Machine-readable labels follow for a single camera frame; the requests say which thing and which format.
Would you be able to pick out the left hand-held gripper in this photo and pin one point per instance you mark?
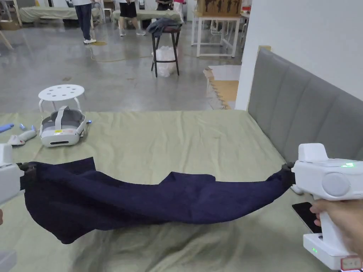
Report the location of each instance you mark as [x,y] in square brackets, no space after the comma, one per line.
[8,177]

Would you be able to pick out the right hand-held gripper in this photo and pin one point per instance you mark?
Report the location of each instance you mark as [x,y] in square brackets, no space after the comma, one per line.
[326,175]

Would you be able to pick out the dark blue shirt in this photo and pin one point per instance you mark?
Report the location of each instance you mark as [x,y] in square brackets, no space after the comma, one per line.
[136,198]

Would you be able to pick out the person's left hand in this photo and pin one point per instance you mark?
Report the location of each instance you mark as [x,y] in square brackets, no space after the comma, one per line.
[0,217]

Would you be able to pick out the person's right hand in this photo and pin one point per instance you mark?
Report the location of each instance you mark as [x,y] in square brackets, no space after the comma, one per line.
[344,223]

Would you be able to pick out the white hand controller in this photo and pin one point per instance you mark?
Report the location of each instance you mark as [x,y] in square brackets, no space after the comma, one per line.
[24,137]

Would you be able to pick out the blue pen-shaped item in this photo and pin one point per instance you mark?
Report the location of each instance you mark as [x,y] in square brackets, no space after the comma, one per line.
[5,127]

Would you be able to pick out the black phone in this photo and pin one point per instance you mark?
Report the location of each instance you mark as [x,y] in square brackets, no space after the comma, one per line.
[305,214]

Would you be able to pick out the white headset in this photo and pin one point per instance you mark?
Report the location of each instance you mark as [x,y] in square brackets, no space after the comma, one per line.
[61,131]

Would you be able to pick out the grey padded headboard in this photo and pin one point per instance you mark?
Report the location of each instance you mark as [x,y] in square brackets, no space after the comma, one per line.
[297,104]

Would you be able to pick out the stack of foam floor mats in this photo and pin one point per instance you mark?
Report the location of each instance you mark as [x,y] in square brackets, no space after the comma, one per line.
[224,85]

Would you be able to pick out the bed with pale green sheet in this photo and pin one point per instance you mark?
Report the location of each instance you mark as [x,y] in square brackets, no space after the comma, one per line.
[144,14]
[48,12]
[170,136]

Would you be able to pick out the white plastic bag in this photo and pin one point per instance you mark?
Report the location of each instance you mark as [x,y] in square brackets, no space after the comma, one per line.
[166,61]

